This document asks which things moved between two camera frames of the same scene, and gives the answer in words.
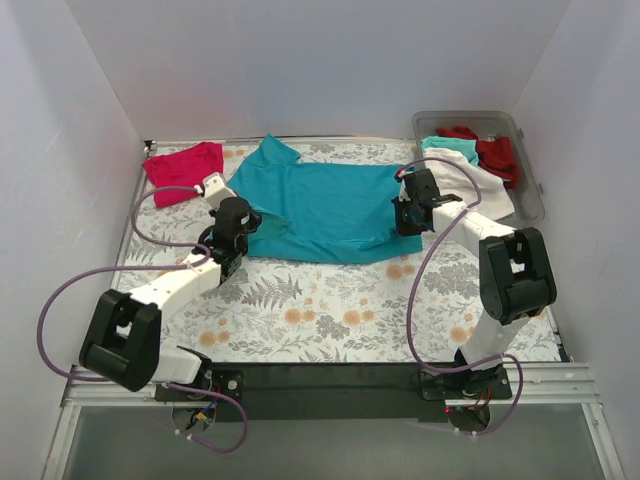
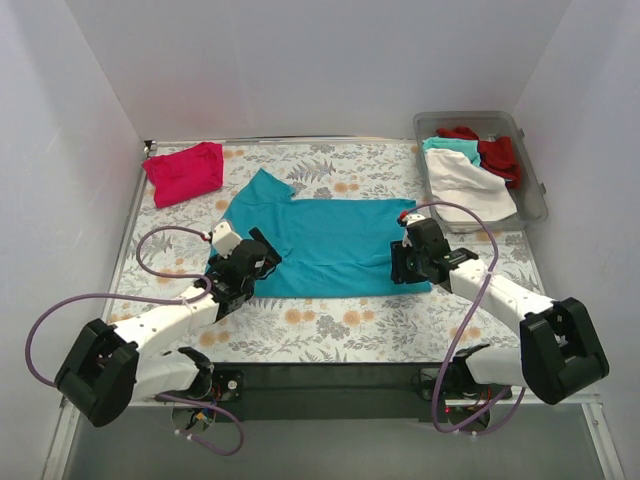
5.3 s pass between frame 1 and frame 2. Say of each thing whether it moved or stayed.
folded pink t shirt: stayed
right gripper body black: moved
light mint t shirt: stayed
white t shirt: stayed
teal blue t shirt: moved
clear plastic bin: stayed
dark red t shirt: stayed
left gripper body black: moved
